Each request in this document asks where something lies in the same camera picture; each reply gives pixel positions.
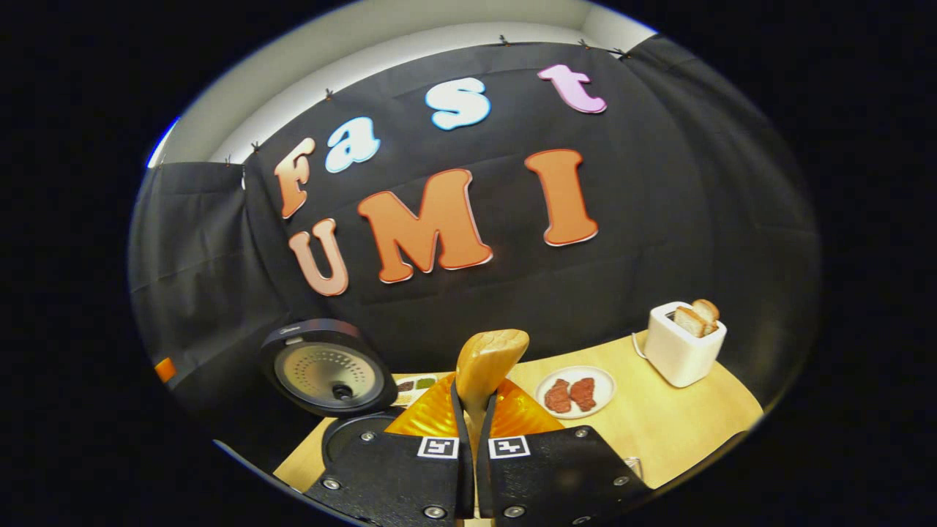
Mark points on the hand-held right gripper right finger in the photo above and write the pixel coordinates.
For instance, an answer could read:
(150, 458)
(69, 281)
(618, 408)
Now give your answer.
(556, 476)

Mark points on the row of cloth clips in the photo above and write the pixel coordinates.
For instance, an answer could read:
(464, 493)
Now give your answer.
(504, 39)

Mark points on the wooden spoon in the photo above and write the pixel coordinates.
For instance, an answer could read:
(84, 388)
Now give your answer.
(487, 359)

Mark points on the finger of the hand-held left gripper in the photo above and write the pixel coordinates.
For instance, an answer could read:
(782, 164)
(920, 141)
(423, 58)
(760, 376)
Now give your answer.
(165, 369)

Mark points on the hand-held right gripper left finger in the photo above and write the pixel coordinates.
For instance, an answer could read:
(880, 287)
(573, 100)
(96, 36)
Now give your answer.
(399, 476)

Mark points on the white divided condiment dish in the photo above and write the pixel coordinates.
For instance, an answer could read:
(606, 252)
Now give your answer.
(413, 386)

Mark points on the white round plate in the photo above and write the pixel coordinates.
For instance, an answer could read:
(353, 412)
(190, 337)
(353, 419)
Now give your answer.
(600, 380)

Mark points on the dark grey rice cooker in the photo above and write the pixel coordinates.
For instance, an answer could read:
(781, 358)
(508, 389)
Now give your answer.
(322, 366)

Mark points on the white toaster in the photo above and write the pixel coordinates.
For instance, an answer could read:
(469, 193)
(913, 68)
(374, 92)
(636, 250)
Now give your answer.
(681, 355)

